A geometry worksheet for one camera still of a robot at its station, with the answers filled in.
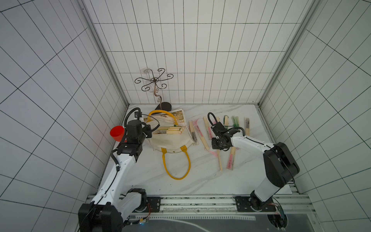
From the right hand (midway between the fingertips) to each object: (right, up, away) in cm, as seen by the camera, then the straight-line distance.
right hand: (216, 142), depth 93 cm
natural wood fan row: (0, -10, -10) cm, 14 cm away
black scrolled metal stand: (-40, +25, +24) cm, 53 cm away
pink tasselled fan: (-10, +3, +7) cm, 13 cm away
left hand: (-44, +11, -12) cm, 47 cm away
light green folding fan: (+10, +13, +14) cm, 21 cm away
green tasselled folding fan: (+18, +13, +14) cm, 26 cm away
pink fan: (+7, -12, -8) cm, 16 cm away
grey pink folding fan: (+25, +9, +10) cm, 28 cm away
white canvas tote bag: (-30, -1, +2) cm, 30 cm away
